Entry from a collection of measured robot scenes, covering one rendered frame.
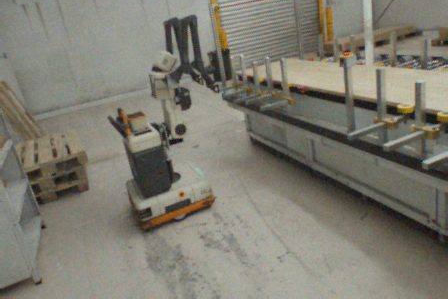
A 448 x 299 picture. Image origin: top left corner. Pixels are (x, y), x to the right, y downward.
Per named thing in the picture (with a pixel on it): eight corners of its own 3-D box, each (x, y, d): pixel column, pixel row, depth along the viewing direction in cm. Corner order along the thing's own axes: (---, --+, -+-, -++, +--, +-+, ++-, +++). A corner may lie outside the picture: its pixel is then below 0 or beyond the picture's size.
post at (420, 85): (420, 168, 198) (420, 81, 183) (415, 166, 202) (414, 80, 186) (425, 166, 200) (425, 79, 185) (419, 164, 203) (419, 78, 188)
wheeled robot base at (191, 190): (142, 233, 297) (135, 206, 290) (129, 202, 354) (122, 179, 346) (217, 204, 319) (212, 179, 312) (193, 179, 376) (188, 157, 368)
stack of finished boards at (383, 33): (414, 31, 977) (414, 24, 971) (342, 50, 891) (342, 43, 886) (389, 32, 1044) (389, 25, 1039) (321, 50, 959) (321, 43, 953)
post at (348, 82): (351, 135, 241) (347, 67, 227) (346, 133, 246) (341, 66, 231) (356, 133, 243) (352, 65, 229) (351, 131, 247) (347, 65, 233)
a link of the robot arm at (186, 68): (176, 14, 284) (180, 14, 275) (193, 15, 289) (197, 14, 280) (178, 73, 295) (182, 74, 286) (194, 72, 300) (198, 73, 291)
